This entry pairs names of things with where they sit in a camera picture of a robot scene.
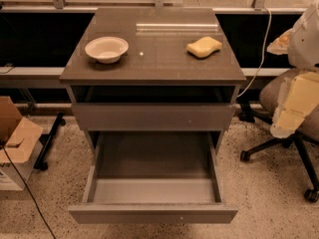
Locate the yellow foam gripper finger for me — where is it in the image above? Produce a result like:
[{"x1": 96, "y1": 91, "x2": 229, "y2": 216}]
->
[
  {"x1": 266, "y1": 29, "x2": 292, "y2": 55},
  {"x1": 270, "y1": 72, "x2": 319, "y2": 138}
]

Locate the grey drawer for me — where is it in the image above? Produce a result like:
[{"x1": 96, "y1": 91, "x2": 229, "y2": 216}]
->
[
  {"x1": 69, "y1": 132, "x2": 237, "y2": 224},
  {"x1": 72, "y1": 103, "x2": 235, "y2": 131}
]

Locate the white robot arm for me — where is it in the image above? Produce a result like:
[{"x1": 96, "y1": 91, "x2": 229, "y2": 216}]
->
[{"x1": 267, "y1": 0, "x2": 319, "y2": 138}]

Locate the dark grey drawer cabinet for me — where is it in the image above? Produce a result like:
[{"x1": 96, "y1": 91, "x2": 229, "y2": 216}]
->
[{"x1": 60, "y1": 7, "x2": 245, "y2": 147}]

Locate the grey top drawer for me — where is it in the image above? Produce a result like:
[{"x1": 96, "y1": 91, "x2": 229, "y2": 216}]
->
[{"x1": 72, "y1": 103, "x2": 235, "y2": 131}]

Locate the brown office chair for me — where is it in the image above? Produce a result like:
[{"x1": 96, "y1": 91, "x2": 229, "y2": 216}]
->
[{"x1": 239, "y1": 68, "x2": 319, "y2": 203}]

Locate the yellow sponge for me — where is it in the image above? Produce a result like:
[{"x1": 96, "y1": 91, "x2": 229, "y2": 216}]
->
[{"x1": 186, "y1": 37, "x2": 222, "y2": 59}]

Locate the white paper bowl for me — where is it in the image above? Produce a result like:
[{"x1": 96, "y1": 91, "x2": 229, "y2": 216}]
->
[{"x1": 85, "y1": 37, "x2": 129, "y2": 64}]

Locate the black stand foot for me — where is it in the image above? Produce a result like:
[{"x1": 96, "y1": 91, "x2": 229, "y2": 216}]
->
[{"x1": 34, "y1": 113, "x2": 66, "y2": 171}]

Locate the open cardboard box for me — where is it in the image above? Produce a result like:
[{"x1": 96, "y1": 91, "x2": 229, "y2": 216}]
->
[{"x1": 0, "y1": 97, "x2": 43, "y2": 190}]

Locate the white hanging cable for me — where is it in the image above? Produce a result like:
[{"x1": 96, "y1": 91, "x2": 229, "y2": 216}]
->
[{"x1": 236, "y1": 7, "x2": 273, "y2": 99}]

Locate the black floor cable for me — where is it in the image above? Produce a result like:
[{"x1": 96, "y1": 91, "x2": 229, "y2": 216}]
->
[{"x1": 2, "y1": 146, "x2": 58, "y2": 239}]

